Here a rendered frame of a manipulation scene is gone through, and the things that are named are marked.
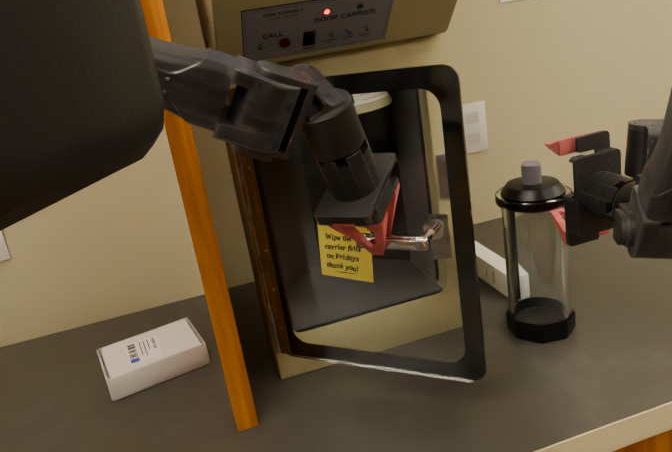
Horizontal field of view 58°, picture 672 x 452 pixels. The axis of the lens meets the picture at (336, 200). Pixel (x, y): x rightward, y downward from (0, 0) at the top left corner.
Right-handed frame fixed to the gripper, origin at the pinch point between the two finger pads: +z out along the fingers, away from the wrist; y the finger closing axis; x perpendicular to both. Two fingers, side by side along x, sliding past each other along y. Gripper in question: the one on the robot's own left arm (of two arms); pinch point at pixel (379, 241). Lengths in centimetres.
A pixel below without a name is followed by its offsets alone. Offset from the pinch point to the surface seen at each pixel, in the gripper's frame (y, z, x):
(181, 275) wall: -16, 31, -61
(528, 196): -20.7, 12.4, 12.4
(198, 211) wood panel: 3.3, -7.9, -20.6
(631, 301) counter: -25, 40, 25
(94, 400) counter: 18, 20, -50
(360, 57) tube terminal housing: -24.7, -10.4, -7.7
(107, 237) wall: -14, 17, -70
